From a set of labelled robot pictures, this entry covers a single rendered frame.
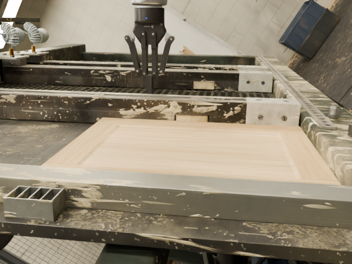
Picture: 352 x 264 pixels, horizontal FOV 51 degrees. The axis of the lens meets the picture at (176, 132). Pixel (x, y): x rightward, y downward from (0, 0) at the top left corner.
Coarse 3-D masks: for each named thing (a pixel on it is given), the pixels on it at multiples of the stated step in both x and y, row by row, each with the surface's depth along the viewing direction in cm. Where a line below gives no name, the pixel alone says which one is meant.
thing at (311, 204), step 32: (0, 192) 53; (96, 192) 51; (128, 192) 50; (160, 192) 50; (192, 192) 49; (224, 192) 49; (256, 192) 49; (288, 192) 49; (320, 192) 49; (320, 224) 48
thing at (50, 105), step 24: (0, 96) 95; (24, 96) 95; (48, 96) 94; (72, 96) 93; (96, 96) 92; (120, 96) 92; (144, 96) 94; (168, 96) 94; (192, 96) 93; (216, 96) 94; (48, 120) 96; (72, 120) 95; (96, 120) 94; (216, 120) 90; (240, 120) 89; (264, 120) 88; (288, 120) 87
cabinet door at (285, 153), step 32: (96, 128) 84; (128, 128) 85; (160, 128) 85; (192, 128) 85; (224, 128) 85; (256, 128) 85; (288, 128) 86; (64, 160) 64; (96, 160) 65; (128, 160) 66; (160, 160) 66; (192, 160) 66; (224, 160) 66; (256, 160) 66; (288, 160) 67; (320, 160) 66
